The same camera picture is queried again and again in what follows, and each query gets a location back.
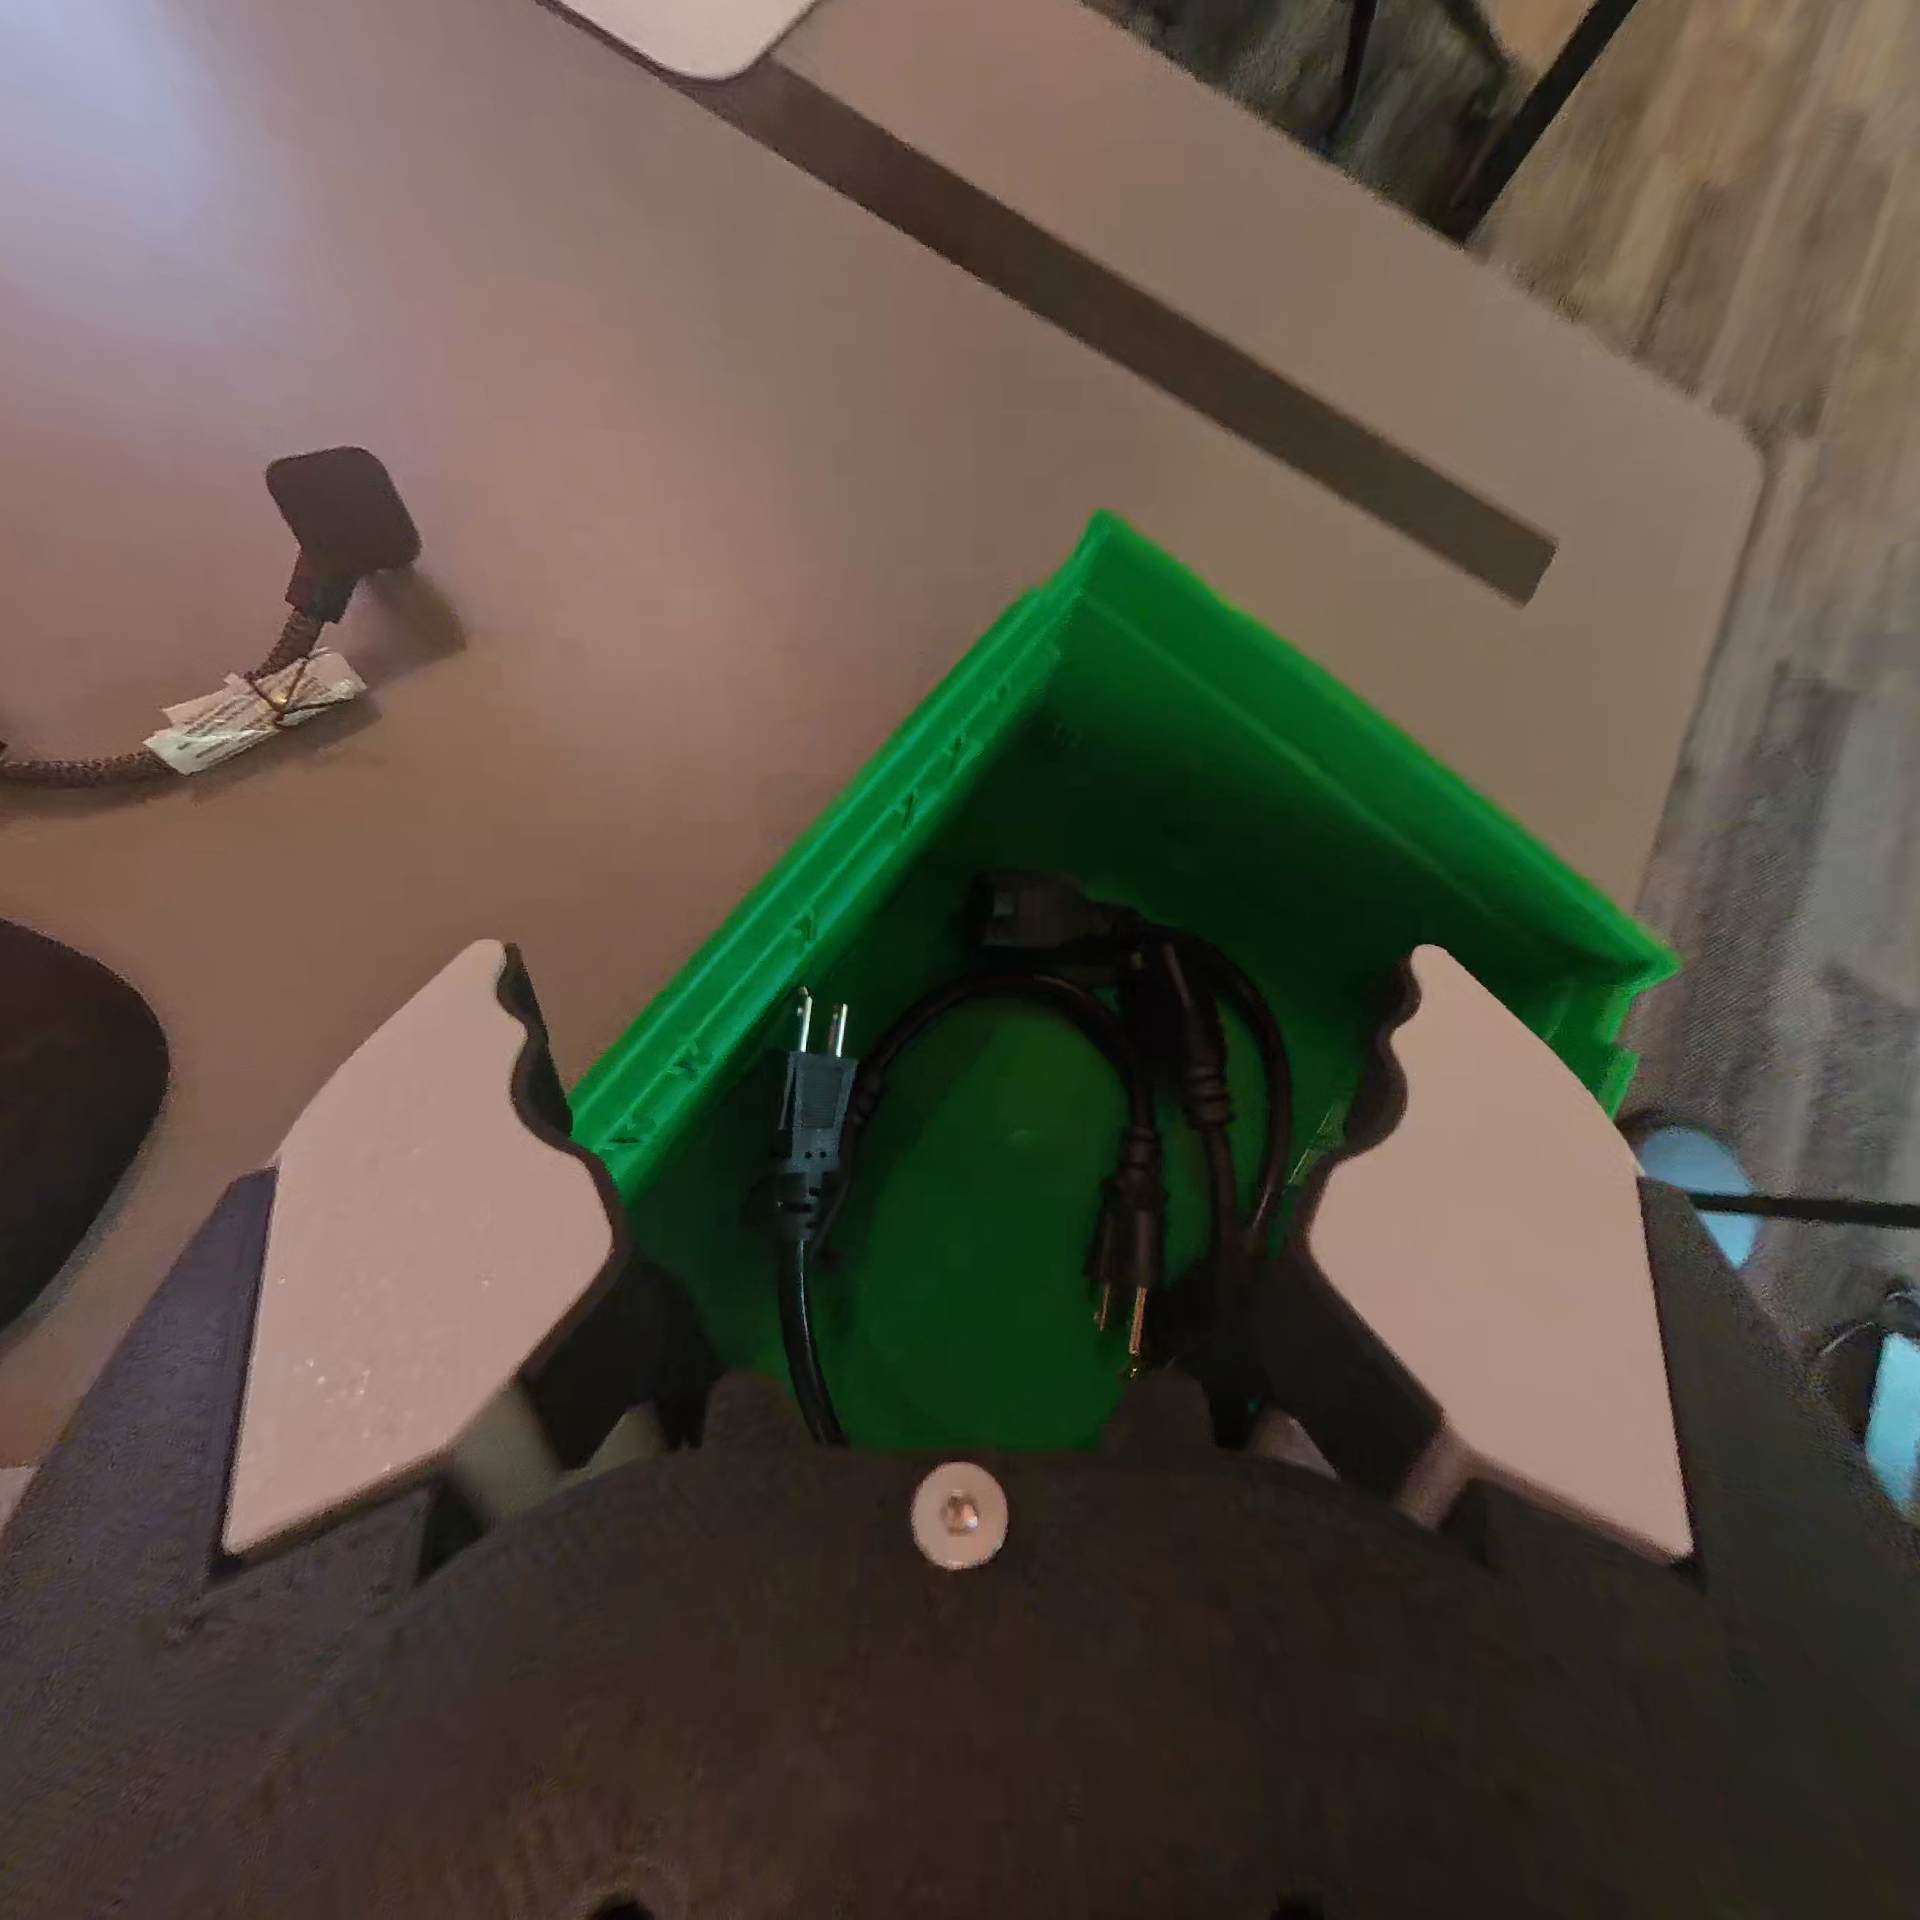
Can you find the green plastic bin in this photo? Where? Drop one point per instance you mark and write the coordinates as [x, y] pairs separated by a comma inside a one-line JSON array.
[[1200, 751]]

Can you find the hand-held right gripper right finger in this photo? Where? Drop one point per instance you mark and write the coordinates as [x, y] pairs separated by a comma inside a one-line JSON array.
[[1499, 1262]]

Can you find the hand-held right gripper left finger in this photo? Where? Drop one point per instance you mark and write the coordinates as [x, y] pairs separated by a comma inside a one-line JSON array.
[[390, 1247]]

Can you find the pale blue round object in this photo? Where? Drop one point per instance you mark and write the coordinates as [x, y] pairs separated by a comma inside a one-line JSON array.
[[1695, 1185]]

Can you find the black round fabric pad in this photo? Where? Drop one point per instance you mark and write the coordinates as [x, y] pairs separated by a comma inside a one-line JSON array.
[[74, 1110]]

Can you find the black desk leg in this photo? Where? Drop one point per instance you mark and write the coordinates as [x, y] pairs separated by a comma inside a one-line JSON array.
[[1559, 90]]

